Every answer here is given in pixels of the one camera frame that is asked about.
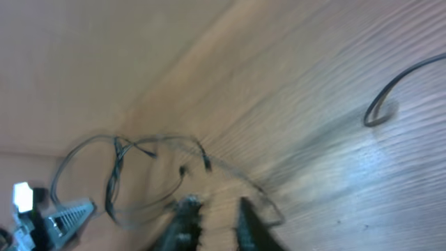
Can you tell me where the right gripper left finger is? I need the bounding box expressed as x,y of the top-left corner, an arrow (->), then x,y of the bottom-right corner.
149,195 -> 203,251

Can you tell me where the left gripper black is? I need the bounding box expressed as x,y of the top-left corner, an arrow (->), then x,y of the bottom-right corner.
1,182 -> 95,250

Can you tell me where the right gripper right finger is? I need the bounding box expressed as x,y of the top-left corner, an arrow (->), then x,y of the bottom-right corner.
235,197 -> 285,251

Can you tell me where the black USB cable two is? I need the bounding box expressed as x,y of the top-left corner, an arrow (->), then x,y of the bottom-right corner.
49,134 -> 286,229

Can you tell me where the black USB cable one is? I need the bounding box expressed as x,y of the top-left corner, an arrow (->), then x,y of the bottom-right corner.
363,52 -> 446,128

